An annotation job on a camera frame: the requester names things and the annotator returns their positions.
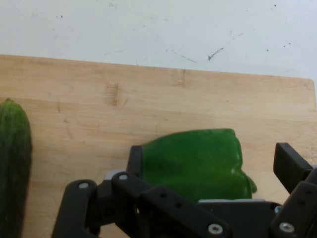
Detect green bell pepper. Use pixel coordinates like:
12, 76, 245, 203
138, 128, 258, 203

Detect bamboo cutting board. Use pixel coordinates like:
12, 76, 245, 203
0, 54, 317, 238

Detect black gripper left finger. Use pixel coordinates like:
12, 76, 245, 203
51, 145, 232, 238

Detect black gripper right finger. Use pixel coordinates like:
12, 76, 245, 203
269, 142, 317, 238

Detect long dark green cucumber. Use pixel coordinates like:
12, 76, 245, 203
0, 98, 33, 238

